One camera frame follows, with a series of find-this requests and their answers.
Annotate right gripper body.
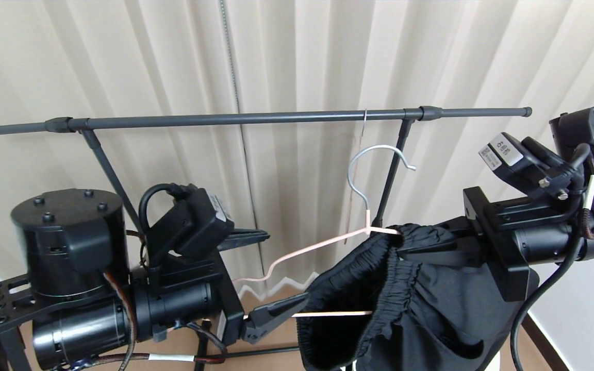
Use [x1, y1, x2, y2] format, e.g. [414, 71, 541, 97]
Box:
[463, 187, 585, 302]

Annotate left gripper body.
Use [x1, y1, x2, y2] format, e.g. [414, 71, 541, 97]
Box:
[132, 251, 246, 347]

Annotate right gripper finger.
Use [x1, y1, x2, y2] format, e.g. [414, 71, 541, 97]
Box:
[398, 237, 488, 268]
[434, 216, 482, 241]

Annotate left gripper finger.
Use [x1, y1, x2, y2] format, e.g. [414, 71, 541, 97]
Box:
[218, 229, 271, 252]
[243, 292, 311, 345]

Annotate black shorts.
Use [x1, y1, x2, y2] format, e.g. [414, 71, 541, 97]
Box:
[296, 223, 540, 371]

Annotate black clothes rack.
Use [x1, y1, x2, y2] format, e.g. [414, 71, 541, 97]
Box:
[0, 106, 533, 371]

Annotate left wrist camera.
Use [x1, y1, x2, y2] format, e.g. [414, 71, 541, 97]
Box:
[139, 183, 235, 268]

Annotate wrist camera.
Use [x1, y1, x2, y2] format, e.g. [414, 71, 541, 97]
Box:
[478, 132, 586, 203]
[139, 183, 235, 268]

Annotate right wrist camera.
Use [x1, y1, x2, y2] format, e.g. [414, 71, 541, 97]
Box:
[478, 132, 586, 203]

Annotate black cable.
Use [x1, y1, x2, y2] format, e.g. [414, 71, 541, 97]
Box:
[509, 222, 586, 371]

